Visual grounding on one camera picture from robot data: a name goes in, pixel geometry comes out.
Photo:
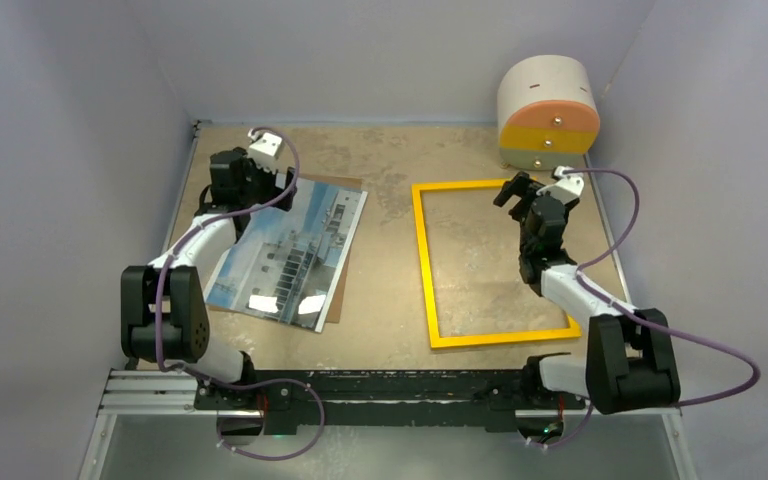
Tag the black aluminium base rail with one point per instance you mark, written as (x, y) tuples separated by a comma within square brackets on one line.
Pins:
[(285, 400)]

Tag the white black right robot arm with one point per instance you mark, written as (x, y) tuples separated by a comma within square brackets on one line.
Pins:
[(629, 362)]

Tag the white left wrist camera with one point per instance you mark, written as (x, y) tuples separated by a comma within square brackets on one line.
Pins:
[(264, 147)]

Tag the round three-drawer cabinet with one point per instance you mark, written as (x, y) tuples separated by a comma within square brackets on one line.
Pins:
[(546, 113)]

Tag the yellow wooden picture frame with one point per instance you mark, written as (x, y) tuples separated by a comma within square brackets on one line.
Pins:
[(436, 340)]

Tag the clear acrylic sheet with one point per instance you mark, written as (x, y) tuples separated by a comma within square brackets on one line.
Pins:
[(271, 304)]

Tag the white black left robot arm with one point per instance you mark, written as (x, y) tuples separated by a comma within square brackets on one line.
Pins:
[(164, 317)]

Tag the brown cardboard backing board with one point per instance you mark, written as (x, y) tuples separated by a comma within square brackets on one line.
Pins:
[(335, 310)]

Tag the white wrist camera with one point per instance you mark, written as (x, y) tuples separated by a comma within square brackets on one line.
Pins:
[(567, 188), (264, 147)]

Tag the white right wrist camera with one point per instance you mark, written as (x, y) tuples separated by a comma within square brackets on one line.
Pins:
[(567, 188)]

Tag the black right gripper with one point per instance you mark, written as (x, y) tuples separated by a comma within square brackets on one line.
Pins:
[(517, 186)]

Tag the building photo print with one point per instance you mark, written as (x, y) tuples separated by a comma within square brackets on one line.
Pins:
[(298, 258)]

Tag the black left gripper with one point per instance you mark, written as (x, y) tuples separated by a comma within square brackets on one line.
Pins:
[(269, 176)]

